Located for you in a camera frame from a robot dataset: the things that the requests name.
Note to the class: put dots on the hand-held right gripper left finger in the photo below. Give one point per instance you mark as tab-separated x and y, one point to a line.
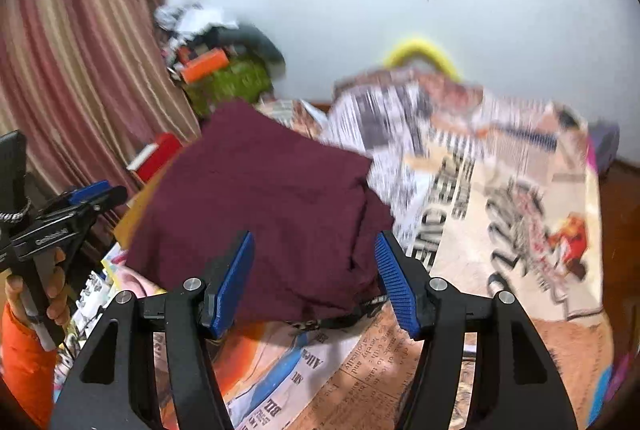
230	280

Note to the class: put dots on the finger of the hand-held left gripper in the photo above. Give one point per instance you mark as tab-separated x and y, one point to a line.
102	202
87	192

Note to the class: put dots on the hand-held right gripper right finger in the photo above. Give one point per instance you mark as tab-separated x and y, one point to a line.
395	280

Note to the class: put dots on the maroon garment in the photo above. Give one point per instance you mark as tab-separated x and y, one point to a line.
265	210

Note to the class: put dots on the pile of clothes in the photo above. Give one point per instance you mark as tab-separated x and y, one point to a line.
225	75

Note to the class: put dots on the person's left hand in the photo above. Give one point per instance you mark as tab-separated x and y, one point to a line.
55	290

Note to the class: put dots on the red box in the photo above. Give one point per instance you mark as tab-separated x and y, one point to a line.
157	155

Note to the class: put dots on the printed blanket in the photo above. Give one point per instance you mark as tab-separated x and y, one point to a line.
500	210

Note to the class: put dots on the striped curtain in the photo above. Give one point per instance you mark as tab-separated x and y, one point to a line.
75	60

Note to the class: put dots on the purple grey bag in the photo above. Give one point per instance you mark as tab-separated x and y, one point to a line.
606	143

